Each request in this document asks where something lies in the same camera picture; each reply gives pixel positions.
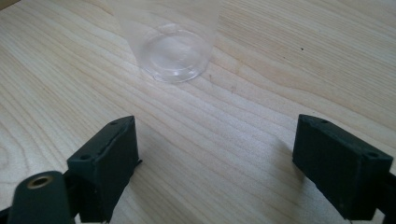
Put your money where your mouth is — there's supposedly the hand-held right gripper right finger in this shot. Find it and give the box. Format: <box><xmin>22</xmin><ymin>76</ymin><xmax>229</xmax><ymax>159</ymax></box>
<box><xmin>291</xmin><ymin>113</ymin><xmax>394</xmax><ymax>221</ymax></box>

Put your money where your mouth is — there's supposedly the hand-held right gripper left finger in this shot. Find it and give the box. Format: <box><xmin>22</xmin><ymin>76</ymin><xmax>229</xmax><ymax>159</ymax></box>
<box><xmin>66</xmin><ymin>115</ymin><xmax>143</xmax><ymax>223</ymax></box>

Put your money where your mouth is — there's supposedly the clear plastic cup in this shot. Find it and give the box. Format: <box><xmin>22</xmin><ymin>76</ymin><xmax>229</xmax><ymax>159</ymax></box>
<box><xmin>114</xmin><ymin>0</ymin><xmax>220</xmax><ymax>84</ymax></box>

